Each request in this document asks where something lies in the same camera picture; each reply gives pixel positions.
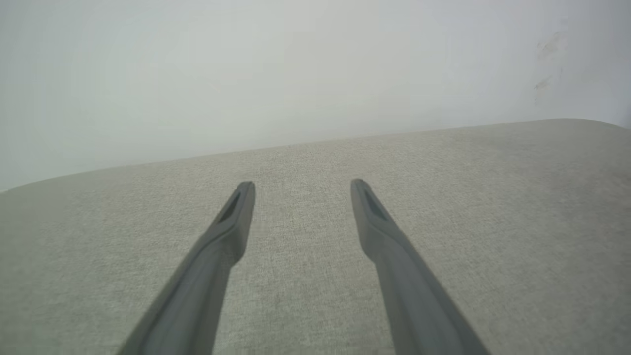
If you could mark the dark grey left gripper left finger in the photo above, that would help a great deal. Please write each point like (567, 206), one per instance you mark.
(207, 276)

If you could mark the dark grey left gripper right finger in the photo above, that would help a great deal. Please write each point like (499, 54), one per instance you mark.
(404, 281)

